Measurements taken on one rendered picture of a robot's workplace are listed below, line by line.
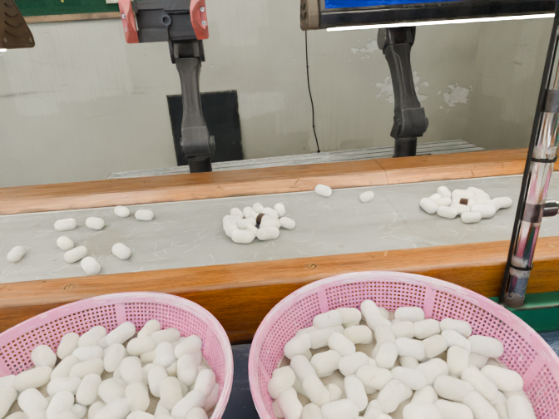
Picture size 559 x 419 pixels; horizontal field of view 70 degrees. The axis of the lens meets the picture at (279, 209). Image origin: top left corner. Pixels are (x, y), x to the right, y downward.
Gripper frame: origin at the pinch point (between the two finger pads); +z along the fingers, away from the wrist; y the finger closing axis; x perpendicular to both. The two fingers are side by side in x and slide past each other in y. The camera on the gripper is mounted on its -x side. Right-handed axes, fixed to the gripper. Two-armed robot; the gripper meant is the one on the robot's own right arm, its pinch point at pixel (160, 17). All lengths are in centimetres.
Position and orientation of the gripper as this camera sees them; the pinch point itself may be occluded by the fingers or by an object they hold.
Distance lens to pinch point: 71.1
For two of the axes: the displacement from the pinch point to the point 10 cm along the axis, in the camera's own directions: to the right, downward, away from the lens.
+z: 1.4, 3.9, -9.1
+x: 0.6, 9.1, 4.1
